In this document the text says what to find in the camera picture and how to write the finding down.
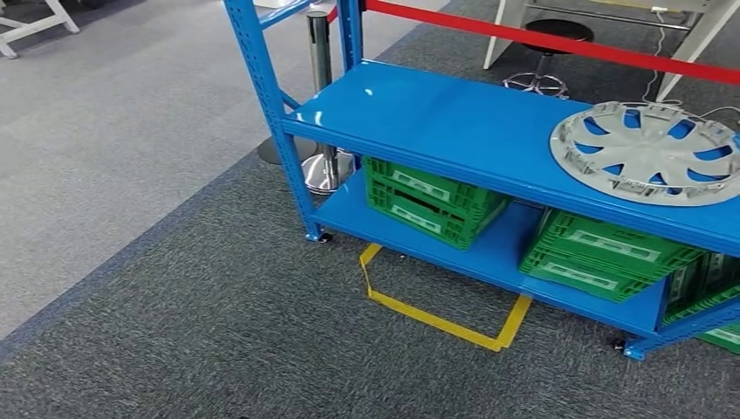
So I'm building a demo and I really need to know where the chrome barrier stanchion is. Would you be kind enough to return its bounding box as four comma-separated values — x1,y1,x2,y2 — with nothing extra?
257,10,355,196

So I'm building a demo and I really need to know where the blue metal shelf rack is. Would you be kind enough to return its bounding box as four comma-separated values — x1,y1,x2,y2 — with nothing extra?
222,0,740,362

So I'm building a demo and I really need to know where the red barrier belt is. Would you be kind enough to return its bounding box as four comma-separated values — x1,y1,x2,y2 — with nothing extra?
326,0,740,86

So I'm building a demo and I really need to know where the grey wheel hubcap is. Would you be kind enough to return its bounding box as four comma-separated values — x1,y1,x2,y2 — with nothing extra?
549,100,740,208

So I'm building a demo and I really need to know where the green plastic crate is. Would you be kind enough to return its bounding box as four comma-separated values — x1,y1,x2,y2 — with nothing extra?
518,208,709,304
362,155,513,251
661,251,740,355

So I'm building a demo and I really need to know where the white frame desk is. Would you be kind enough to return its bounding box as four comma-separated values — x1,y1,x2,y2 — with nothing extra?
0,0,81,60

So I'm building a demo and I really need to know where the white floor cable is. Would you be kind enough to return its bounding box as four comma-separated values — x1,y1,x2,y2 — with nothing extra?
641,8,740,126

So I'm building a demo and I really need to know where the black round stool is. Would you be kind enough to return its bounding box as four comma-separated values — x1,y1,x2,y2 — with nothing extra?
501,18,595,100

